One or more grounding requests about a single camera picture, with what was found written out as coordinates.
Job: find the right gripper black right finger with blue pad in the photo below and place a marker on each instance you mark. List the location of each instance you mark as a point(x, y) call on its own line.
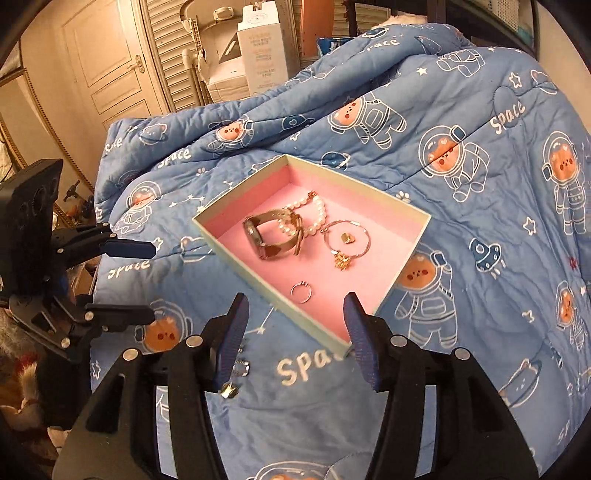
point(476, 436)

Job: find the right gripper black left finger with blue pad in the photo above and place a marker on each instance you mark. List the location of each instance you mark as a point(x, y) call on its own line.
point(115, 435)

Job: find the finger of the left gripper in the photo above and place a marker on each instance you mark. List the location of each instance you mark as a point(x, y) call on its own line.
point(117, 318)
point(124, 248)

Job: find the gold square charm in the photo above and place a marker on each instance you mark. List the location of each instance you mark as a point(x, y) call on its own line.
point(229, 390)

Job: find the gold starburst earring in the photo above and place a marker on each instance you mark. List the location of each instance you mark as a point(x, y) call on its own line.
point(342, 261)

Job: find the pale green pink-lined box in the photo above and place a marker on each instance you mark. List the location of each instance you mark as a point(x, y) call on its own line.
point(307, 288)

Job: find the cream panelled door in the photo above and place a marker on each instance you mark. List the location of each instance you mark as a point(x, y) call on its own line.
point(107, 53)

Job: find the white louvered closet door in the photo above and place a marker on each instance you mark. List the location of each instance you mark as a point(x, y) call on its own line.
point(168, 40)

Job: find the white baby chair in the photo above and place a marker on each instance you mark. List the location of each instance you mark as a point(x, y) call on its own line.
point(216, 61)

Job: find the white tall carton box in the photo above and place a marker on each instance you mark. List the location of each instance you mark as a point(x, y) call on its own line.
point(261, 43)

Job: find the beige strap wristwatch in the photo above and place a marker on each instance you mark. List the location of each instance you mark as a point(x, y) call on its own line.
point(275, 233)

